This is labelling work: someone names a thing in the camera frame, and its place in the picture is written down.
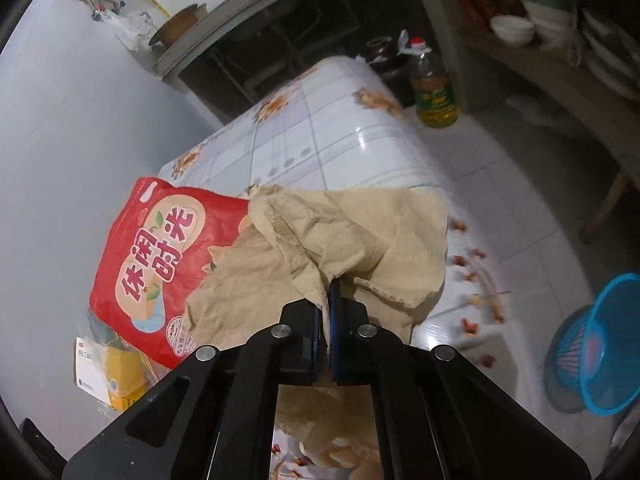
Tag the wooden stool leg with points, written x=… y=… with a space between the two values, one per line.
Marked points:
x=607 y=205

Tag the yellow packet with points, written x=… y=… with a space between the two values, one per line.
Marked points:
x=125 y=375

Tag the blue plastic basket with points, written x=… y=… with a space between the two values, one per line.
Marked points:
x=615 y=350

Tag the red snack bag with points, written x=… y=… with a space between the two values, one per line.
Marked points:
x=150 y=260

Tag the concrete counter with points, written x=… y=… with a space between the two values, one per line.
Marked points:
x=280 y=5

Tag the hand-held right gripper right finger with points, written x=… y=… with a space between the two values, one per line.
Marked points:
x=337 y=332

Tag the clear plastic bag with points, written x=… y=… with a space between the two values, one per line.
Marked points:
x=127 y=27

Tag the red packets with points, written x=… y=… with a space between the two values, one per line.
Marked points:
x=475 y=2

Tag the cooking oil bottle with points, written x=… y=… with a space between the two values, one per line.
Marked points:
x=432 y=95

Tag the white bowl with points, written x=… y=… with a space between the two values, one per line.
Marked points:
x=511 y=30

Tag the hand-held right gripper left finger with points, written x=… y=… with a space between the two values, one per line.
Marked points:
x=315 y=350

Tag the beige paper towel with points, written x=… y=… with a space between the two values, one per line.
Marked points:
x=350 y=230

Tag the lower shelf board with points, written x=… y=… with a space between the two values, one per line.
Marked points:
x=560 y=90

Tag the floral tablecloth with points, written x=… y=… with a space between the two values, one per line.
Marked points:
x=350 y=150

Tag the dark glass jar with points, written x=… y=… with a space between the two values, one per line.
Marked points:
x=382 y=55

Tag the stack of white bowls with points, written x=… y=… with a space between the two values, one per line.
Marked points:
x=545 y=7

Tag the stack of white plates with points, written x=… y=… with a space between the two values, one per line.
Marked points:
x=610 y=55

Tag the brown metal basin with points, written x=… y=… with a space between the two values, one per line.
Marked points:
x=177 y=27

